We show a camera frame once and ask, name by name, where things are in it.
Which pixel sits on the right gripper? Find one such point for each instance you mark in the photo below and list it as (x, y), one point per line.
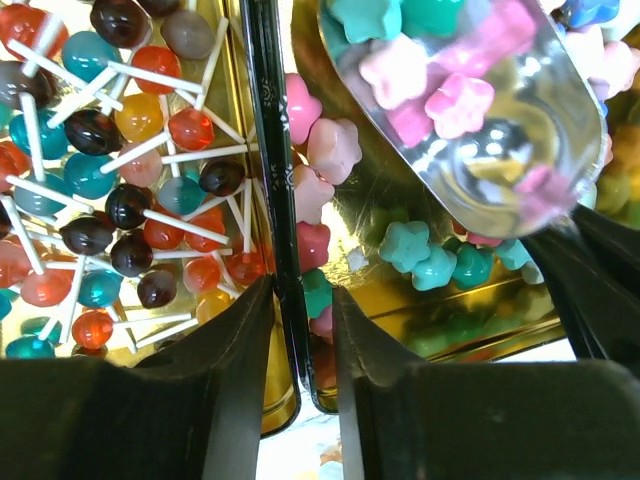
(590, 265)

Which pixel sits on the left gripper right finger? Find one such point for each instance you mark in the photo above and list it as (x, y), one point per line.
(402, 417)

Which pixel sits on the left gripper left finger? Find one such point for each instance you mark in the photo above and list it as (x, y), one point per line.
(190, 411)

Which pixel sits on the metal scoop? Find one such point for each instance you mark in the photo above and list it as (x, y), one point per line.
(479, 98)

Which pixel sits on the tin of lollipops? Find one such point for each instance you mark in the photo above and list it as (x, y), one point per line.
(129, 152)

